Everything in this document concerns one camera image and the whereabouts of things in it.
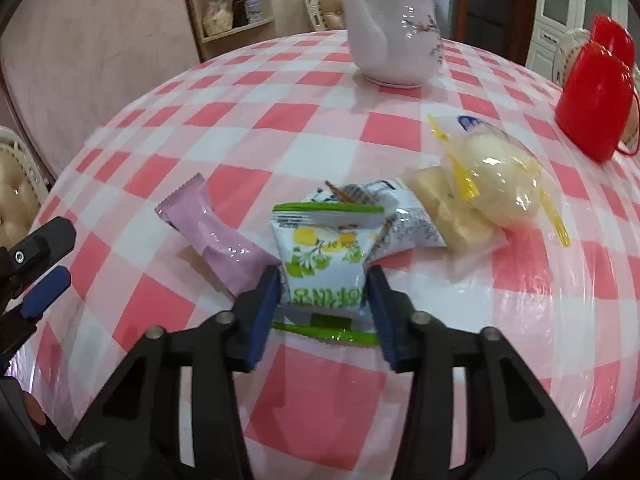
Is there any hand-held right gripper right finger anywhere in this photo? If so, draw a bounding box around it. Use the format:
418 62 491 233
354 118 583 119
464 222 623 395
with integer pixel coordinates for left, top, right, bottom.
367 265 588 480

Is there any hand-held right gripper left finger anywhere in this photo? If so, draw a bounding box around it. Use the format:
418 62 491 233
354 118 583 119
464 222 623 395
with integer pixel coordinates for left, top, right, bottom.
70 265 282 480

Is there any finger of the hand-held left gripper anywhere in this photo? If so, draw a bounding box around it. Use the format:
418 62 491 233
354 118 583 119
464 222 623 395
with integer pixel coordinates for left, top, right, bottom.
0 266 72 356
0 217 77 282

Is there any green white snack packet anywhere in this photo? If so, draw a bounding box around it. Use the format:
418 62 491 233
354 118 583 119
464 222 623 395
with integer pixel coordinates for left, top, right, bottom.
270 201 387 347

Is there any person's left hand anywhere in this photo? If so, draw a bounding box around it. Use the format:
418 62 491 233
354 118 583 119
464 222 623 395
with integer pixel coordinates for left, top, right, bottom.
21 393 48 428

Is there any pink snack packet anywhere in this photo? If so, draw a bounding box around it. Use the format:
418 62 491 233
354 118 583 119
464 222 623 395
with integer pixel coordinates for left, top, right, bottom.
154 172 282 299

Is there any white grey snack packet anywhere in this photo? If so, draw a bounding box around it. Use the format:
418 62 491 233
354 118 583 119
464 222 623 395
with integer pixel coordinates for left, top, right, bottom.
311 178 447 264

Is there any clear bag of pale buns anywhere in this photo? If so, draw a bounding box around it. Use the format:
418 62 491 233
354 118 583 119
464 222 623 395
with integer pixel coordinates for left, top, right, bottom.
402 114 572 254

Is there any white floral teapot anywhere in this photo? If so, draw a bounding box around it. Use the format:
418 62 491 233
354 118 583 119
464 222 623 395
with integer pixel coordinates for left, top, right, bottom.
336 0 445 89

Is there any red plastic box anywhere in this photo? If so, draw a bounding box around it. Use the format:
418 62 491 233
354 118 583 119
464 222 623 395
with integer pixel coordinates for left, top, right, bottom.
554 14 640 164

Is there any pale filled bag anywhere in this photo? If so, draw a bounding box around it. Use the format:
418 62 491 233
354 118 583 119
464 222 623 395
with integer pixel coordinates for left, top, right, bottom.
202 0 235 37

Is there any dark wooden cabinet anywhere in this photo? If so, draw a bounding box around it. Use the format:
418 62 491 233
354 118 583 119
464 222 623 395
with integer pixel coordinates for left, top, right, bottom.
440 0 539 61

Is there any white cabinet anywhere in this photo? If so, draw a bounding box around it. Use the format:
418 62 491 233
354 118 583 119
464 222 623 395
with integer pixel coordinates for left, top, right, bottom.
525 0 640 77

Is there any wooden wall shelf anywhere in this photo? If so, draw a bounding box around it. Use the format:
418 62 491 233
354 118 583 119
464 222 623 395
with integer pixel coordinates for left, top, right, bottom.
178 0 277 62

